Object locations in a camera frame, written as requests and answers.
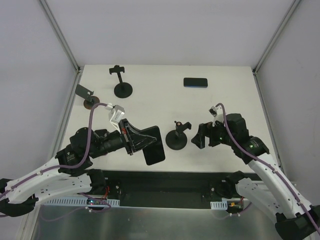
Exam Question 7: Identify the black round base phone stand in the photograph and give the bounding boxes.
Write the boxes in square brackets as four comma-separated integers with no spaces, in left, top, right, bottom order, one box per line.
[165,121,192,151]

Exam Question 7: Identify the left aluminium frame post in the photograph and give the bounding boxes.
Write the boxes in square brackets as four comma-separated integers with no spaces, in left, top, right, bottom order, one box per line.
[37,0,83,73]

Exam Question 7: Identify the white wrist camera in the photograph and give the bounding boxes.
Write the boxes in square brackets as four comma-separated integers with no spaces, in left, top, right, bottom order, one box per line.
[104,103,125,132]
[209,105,224,127]

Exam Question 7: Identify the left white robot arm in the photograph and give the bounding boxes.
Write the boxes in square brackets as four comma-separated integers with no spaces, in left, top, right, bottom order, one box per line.
[0,119,166,218]

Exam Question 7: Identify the left white cable duct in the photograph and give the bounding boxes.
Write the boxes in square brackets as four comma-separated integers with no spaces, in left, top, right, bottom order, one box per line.
[43,196,120,207]

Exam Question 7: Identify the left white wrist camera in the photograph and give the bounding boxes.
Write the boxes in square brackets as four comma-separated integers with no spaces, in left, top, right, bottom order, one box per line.
[104,103,125,132]

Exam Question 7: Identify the black clamp phone stand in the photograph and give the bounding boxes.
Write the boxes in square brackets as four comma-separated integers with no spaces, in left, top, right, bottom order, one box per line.
[109,65,133,99]

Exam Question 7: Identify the aluminium frame post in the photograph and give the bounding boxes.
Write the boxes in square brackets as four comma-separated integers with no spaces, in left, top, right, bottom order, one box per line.
[252,0,303,75]
[37,0,83,73]

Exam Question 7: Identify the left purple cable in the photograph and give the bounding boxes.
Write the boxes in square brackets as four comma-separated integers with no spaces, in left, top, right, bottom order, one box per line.
[0,102,112,216]

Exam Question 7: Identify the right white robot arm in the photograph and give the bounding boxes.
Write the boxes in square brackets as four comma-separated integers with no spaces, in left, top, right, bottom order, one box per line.
[191,109,320,240]

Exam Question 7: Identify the right aluminium frame post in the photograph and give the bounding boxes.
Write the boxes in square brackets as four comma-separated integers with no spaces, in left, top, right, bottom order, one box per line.
[252,0,303,75]

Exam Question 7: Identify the blue edged black phone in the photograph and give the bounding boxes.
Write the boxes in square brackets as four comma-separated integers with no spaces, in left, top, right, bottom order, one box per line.
[183,77,208,88]

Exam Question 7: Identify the purple cable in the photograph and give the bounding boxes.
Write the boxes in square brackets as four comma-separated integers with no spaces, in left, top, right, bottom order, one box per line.
[0,102,112,216]
[216,102,320,233]

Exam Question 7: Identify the white cable duct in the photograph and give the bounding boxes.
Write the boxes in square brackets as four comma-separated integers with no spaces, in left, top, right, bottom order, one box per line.
[43,196,120,207]
[210,200,244,211]

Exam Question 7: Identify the brown base phone stand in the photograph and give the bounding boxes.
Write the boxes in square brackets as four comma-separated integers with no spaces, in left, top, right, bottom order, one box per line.
[75,84,100,110]

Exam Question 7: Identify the right white cable duct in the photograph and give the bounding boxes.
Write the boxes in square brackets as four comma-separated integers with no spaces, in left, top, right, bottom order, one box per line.
[210,200,244,211]

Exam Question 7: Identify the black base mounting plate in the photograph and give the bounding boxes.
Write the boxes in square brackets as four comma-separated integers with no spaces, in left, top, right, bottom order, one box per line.
[77,169,261,208]

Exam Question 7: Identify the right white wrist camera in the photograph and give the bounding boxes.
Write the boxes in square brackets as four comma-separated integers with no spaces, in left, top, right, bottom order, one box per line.
[209,105,224,127]

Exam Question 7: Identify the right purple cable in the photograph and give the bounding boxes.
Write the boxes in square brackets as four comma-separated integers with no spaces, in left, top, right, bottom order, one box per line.
[216,102,320,233]

